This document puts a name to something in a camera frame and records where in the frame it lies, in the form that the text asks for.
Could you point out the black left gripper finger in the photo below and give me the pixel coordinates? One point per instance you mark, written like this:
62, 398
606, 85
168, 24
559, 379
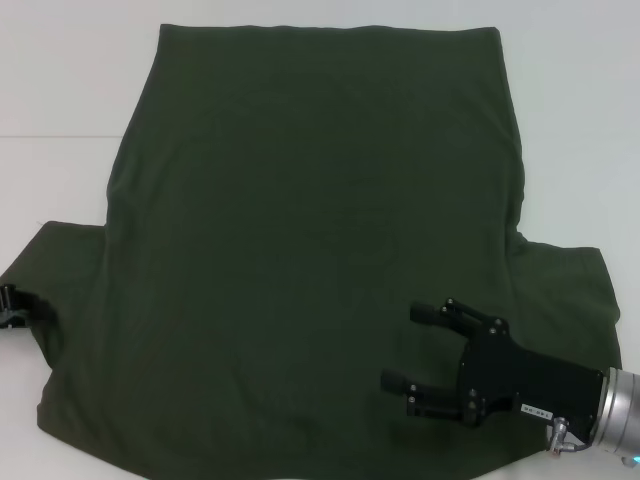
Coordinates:
10, 296
10, 320

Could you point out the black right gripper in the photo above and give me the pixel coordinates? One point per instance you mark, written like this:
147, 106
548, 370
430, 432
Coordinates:
535, 380

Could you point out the dark green printed t-shirt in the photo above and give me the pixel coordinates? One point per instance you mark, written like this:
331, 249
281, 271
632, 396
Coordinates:
300, 200

